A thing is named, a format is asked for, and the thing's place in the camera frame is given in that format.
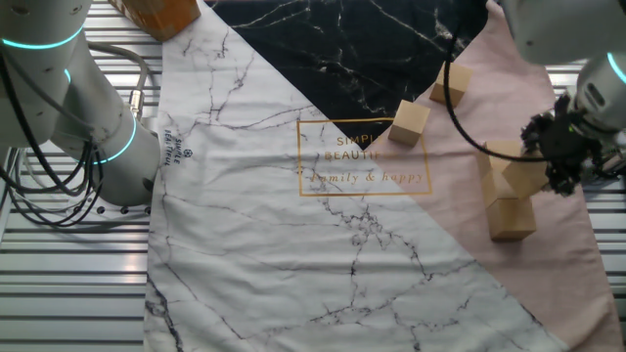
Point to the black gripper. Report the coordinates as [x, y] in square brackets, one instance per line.
[565, 142]

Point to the light wooden cube block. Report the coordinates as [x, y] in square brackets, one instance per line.
[462, 80]
[491, 188]
[511, 222]
[506, 146]
[409, 123]
[525, 178]

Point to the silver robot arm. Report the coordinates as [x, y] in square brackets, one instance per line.
[49, 73]

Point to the marble pattern table cloth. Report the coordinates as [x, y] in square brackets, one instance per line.
[269, 244]

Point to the brown cardboard box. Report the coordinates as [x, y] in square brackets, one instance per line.
[156, 17]

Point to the silver side camera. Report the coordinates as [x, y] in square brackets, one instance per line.
[618, 144]

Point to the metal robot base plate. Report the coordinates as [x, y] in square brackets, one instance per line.
[112, 211]

